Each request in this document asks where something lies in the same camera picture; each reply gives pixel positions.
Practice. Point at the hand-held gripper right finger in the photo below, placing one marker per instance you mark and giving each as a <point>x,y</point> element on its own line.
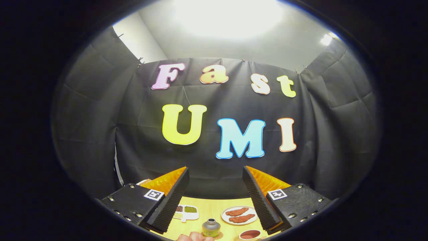
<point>259,201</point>

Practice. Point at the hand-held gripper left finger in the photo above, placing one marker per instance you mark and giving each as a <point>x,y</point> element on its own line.
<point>170,202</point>

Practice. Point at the silver bottle with green label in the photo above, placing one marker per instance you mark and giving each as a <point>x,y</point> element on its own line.
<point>211,229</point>

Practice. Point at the white divided dish with beans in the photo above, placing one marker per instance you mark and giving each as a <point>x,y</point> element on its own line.
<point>187,216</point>

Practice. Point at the reddish brown meat slice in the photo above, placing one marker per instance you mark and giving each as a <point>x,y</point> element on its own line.
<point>236,211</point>
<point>242,219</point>

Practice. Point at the white toaster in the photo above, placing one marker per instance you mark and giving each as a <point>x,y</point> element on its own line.
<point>143,182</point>

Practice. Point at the white round plate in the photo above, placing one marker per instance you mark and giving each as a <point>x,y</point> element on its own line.
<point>224,217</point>

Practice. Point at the wooden table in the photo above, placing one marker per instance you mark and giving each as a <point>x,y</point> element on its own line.
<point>210,207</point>

